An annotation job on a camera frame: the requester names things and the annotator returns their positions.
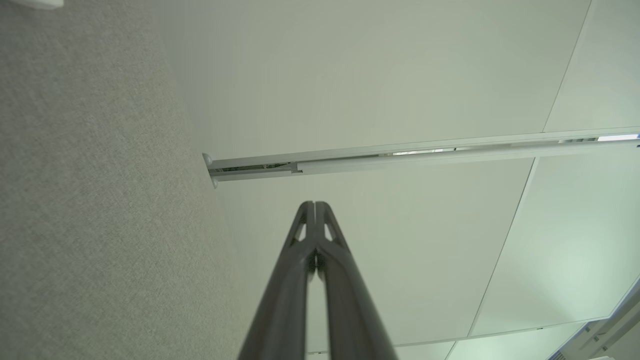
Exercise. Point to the grey metal window frame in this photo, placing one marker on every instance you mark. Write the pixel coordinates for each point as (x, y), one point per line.
(615, 327)

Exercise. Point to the grey metal partition post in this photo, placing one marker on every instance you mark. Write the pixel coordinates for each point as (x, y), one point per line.
(400, 161)

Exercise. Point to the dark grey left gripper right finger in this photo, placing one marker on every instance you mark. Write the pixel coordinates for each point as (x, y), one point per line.
(352, 320)

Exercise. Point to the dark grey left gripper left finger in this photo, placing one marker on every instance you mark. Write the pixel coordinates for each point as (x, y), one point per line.
(282, 310)

